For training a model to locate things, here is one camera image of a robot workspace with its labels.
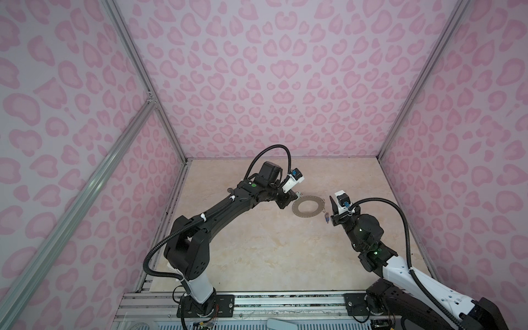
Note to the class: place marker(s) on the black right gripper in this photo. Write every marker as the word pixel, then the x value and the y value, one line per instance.
pixel 340 216

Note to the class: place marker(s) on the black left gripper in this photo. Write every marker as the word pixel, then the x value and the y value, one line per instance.
pixel 284 196

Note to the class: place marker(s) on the silver perforated metal ring disc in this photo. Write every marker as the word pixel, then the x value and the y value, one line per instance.
pixel 308 206

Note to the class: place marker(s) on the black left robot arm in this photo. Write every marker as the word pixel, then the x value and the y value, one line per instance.
pixel 188 253

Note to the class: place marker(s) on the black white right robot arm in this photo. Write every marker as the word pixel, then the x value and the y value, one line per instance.
pixel 406 291

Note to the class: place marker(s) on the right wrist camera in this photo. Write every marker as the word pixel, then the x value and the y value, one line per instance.
pixel 340 203

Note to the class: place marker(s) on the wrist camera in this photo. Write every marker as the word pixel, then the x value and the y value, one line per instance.
pixel 340 203
pixel 294 178

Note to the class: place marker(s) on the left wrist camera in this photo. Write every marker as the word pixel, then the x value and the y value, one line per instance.
pixel 294 178

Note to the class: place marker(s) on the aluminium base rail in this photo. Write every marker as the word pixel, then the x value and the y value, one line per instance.
pixel 256 310

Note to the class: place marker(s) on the diagonal aluminium frame bar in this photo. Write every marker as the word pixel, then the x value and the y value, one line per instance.
pixel 23 289

